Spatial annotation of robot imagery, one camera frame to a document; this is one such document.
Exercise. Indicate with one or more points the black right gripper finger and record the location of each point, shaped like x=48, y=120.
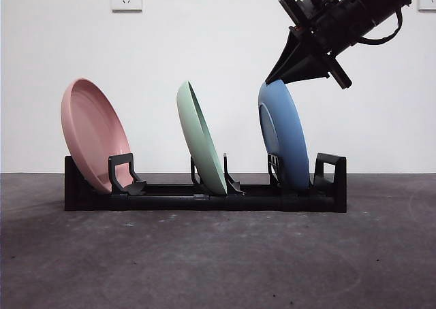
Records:
x=308, y=71
x=289, y=55

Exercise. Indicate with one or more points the blue plate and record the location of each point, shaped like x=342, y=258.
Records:
x=286, y=135

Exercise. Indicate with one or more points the green plate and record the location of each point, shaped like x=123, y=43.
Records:
x=197, y=139

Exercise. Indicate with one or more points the pink plate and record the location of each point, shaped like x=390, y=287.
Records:
x=92, y=135

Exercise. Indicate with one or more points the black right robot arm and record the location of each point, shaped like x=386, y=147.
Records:
x=381, y=2

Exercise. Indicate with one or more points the black plate rack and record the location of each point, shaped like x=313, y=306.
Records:
x=170, y=203

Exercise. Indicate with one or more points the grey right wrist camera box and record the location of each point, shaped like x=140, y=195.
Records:
x=308, y=1

